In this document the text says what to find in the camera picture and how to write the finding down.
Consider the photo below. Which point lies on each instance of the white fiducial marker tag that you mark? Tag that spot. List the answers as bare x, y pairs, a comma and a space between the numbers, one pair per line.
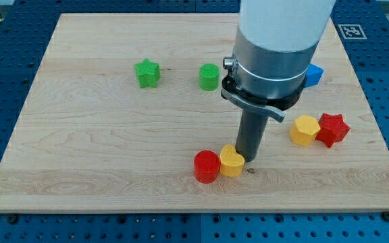
352, 32

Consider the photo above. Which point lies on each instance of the green cylinder block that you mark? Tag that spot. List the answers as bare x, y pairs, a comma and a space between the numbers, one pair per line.
208, 76

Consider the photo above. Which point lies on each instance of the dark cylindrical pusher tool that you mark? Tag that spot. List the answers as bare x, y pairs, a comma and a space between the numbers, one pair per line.
250, 133

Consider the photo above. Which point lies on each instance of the red cylinder block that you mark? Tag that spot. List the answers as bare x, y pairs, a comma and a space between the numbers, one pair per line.
206, 166

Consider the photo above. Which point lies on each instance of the wooden board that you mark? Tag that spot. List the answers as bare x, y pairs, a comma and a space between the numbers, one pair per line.
89, 139

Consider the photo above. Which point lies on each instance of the yellow heart block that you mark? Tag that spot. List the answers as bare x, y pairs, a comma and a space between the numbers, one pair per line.
232, 162

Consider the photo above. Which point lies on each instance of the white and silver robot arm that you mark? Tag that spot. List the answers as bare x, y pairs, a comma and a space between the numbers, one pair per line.
275, 43

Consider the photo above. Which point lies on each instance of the green star block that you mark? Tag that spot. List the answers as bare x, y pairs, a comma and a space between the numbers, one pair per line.
147, 73

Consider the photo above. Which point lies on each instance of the blue cube block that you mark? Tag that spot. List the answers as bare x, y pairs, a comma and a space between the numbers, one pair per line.
313, 75

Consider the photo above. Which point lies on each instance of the yellow hexagon block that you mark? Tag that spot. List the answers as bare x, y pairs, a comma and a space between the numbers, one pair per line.
304, 130

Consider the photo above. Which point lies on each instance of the red star block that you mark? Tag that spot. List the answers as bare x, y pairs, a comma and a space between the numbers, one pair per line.
332, 129

